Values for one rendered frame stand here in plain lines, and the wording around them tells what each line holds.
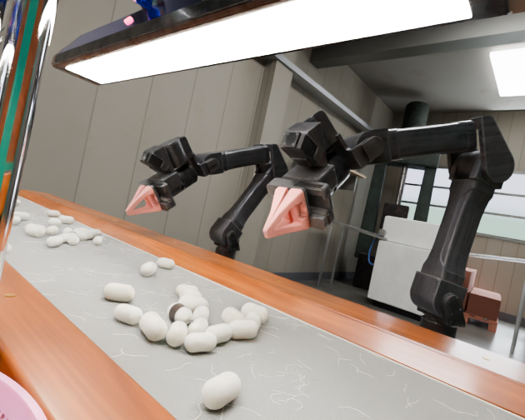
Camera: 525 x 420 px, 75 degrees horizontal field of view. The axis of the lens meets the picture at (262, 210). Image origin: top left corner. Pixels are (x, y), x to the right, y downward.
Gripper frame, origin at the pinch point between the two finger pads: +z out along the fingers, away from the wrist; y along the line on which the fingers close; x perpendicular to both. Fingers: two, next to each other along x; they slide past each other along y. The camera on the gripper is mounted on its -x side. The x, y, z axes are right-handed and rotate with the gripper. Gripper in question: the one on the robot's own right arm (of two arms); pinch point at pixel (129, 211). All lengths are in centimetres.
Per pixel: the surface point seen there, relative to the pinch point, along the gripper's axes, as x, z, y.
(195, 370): -9, 22, 55
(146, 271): -2.4, 12.9, 28.7
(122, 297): -8.2, 20.1, 38.9
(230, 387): -11, 22, 61
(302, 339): 2, 9, 55
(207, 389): -12, 23, 60
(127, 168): 49, -84, -185
